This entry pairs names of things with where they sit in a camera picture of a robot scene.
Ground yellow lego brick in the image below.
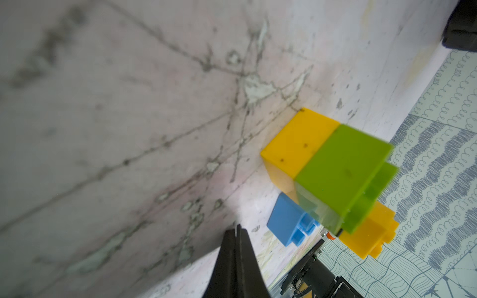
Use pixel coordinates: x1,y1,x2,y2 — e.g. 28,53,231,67
260,108,340,203
339,202,399,259

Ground green lego brick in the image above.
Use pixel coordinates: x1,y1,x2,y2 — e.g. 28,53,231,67
294,124,399,234

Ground blue long lego brick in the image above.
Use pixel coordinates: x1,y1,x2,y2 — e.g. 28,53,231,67
267,192,319,247

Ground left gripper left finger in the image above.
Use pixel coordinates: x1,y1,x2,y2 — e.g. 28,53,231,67
203,230,236,298

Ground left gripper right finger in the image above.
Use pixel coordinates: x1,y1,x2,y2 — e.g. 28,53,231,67
236,225,270,298

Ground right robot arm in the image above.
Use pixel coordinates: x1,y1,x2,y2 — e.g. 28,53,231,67
272,239,362,298

